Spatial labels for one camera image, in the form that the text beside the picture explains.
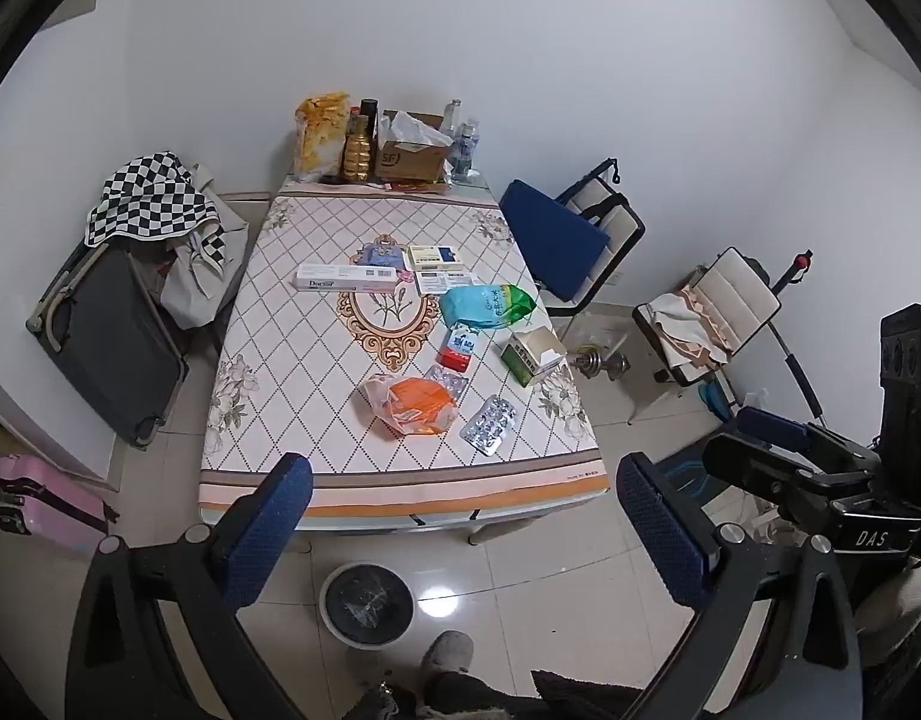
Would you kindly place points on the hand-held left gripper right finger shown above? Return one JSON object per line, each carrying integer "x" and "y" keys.
{"x": 659, "y": 532}

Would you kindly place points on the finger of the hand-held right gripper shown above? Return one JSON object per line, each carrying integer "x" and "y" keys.
{"x": 775, "y": 427}
{"x": 753, "y": 465}

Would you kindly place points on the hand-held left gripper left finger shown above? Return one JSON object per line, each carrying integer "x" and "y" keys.
{"x": 269, "y": 532}

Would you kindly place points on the white bin with black bag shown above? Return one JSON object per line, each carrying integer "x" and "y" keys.
{"x": 366, "y": 604}

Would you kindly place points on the orange plastic bag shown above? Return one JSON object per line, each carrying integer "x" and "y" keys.
{"x": 415, "y": 405}

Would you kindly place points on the large silver blister pack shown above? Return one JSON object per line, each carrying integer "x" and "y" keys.
{"x": 490, "y": 426}

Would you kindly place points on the green and white box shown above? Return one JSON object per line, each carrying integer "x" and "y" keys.
{"x": 531, "y": 360}

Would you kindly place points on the small silver blister pack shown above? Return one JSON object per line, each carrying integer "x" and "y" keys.
{"x": 447, "y": 381}

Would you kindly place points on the small blue and red carton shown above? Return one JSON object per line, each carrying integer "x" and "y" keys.
{"x": 459, "y": 349}

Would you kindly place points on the white and pink toothpaste box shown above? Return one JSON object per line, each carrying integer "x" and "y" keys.
{"x": 344, "y": 279}

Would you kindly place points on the teal and green bag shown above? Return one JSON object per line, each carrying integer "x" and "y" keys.
{"x": 483, "y": 307}

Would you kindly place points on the purple printed packet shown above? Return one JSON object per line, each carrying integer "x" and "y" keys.
{"x": 379, "y": 253}

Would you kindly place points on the white printed box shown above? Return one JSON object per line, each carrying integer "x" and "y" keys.
{"x": 441, "y": 283}

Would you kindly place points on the white and blue medicine box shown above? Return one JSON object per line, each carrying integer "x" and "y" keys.
{"x": 434, "y": 256}

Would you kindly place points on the blue slippers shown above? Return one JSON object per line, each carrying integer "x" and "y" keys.
{"x": 719, "y": 401}

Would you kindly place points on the cream chair with cloth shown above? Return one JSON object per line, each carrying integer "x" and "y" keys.
{"x": 738, "y": 292}

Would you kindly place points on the black pole with red knob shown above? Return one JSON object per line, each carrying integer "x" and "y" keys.
{"x": 794, "y": 270}

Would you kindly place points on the grey fuzzy slipper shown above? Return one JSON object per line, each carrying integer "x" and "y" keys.
{"x": 899, "y": 596}
{"x": 449, "y": 656}

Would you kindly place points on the chrome dumbbell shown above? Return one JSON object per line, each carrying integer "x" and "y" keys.
{"x": 599, "y": 365}

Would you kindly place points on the pink suitcase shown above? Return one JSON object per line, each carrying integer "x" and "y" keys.
{"x": 44, "y": 502}

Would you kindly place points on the grey folded cot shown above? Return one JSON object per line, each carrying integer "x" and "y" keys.
{"x": 108, "y": 345}

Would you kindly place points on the beige tote bag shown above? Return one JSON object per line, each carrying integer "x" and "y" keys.
{"x": 198, "y": 285}

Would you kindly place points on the blue cushion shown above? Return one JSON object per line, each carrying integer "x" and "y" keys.
{"x": 550, "y": 240}

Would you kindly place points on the black and white checkered cloth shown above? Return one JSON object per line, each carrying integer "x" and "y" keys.
{"x": 141, "y": 195}

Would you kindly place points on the golden bottle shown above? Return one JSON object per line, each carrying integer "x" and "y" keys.
{"x": 360, "y": 154}

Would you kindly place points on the yellow snack bag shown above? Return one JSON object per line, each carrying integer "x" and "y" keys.
{"x": 318, "y": 139}

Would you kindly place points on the cardboard box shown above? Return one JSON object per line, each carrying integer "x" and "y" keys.
{"x": 411, "y": 157}

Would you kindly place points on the clear plastic water bottle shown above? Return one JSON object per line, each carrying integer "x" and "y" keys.
{"x": 464, "y": 150}

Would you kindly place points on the dark bottle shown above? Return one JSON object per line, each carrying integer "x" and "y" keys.
{"x": 368, "y": 109}

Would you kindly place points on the clear glass bottle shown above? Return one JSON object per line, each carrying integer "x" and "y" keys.
{"x": 453, "y": 116}

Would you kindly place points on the cream chair with black frame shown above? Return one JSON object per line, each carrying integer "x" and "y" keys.
{"x": 618, "y": 217}

